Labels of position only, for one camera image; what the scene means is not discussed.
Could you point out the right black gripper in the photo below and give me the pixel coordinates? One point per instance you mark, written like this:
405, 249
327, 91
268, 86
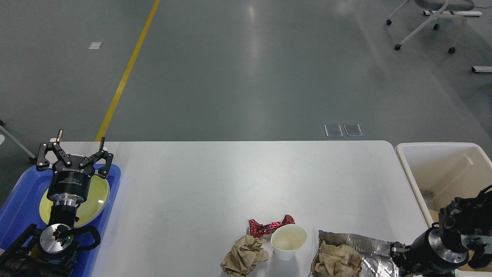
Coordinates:
427, 255

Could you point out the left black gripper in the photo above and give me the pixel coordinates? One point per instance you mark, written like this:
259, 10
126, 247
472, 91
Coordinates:
73, 182

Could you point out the yellow plastic plate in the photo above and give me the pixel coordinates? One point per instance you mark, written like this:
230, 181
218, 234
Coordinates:
45, 208

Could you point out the clear plastic bag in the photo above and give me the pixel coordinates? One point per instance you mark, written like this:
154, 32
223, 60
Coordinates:
352, 255

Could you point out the white paper cup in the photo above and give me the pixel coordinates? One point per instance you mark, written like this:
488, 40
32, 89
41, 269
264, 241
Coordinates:
288, 240

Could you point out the brown paper ball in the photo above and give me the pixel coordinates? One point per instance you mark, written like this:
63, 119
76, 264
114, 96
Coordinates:
245, 255

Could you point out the large paper bag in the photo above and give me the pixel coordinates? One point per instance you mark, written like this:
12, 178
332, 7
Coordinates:
433, 215

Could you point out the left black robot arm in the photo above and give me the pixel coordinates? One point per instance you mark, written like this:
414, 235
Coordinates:
53, 250

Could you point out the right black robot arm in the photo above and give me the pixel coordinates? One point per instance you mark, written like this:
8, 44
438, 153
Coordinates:
461, 236

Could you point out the pale green plate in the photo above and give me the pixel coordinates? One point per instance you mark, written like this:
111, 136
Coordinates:
107, 204

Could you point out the blue plastic tray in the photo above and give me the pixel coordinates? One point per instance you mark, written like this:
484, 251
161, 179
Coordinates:
22, 209

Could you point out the beige plastic bin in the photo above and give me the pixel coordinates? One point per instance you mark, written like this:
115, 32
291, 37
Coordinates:
438, 172

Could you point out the right clear floor plate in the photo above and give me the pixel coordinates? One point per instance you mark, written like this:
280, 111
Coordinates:
353, 130

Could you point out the clear floor plate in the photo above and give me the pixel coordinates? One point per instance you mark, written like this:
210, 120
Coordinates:
353, 130
333, 130

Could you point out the left clear floor plate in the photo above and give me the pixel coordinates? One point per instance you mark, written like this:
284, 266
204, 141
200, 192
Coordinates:
333, 130

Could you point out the red foil wrapper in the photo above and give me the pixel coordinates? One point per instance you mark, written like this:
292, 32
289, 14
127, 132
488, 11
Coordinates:
257, 230

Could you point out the white office chair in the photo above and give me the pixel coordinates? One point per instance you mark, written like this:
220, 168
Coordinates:
446, 9

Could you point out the white floor rail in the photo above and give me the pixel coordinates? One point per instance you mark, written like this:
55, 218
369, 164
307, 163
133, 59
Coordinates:
481, 69

